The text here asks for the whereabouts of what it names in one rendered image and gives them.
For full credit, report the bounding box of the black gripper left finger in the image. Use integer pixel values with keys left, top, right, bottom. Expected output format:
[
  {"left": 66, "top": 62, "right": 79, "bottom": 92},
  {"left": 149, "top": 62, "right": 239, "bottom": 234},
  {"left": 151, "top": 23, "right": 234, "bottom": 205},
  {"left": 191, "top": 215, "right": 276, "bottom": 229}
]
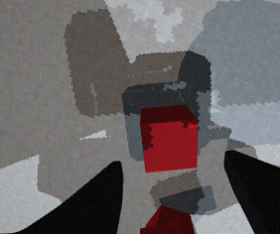
[{"left": 0, "top": 161, "right": 124, "bottom": 234}]

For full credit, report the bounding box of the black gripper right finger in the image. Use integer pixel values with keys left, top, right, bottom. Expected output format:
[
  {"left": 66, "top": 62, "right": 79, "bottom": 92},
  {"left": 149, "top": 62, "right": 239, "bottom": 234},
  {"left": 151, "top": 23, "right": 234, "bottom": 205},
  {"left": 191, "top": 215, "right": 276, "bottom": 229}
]
[{"left": 223, "top": 150, "right": 280, "bottom": 234}]

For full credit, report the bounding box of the red cube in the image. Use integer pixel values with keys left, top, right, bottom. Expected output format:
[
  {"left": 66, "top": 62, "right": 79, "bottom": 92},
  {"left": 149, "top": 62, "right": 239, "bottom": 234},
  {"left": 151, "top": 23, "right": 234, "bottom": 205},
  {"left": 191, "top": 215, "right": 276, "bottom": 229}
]
[
  {"left": 147, "top": 205, "right": 196, "bottom": 234},
  {"left": 140, "top": 104, "right": 199, "bottom": 173},
  {"left": 140, "top": 218, "right": 188, "bottom": 234}
]

